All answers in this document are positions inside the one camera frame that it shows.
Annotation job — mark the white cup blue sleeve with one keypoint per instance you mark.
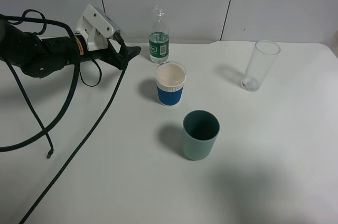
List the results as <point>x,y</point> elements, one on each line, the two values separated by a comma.
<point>170,78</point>

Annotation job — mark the teal green cup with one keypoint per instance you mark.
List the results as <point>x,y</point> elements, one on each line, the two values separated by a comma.
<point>200,130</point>

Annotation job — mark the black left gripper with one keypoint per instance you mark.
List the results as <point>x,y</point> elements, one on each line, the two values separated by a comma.
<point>106,52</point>

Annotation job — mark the clear bottle green label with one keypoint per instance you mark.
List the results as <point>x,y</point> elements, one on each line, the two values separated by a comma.
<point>159,38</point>

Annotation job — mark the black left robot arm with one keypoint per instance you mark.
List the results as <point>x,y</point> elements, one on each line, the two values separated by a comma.
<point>39,58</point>

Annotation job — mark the tall clear glass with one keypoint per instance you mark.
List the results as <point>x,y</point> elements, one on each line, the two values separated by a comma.
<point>263,55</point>

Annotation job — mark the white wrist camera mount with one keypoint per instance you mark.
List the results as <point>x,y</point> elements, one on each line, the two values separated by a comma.
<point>96,28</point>

